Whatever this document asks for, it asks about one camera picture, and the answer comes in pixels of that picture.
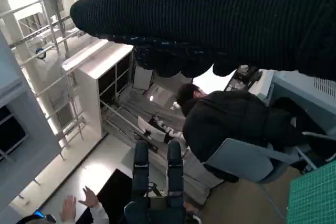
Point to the green cutting mat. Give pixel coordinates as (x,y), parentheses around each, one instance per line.
(315,195)

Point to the wide white grille cabinet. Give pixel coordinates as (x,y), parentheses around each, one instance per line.
(302,87)

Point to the grey chair with white legs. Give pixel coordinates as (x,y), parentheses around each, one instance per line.
(241,155)

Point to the white open shelf cabinet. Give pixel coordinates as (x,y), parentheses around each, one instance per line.
(86,98)

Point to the black tabletop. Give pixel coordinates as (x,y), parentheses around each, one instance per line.
(113,195)

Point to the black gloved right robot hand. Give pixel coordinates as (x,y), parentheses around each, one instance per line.
(210,11)

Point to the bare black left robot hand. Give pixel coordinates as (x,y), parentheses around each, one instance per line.
(157,211)

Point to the seated person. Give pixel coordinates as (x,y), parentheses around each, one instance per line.
(223,124)

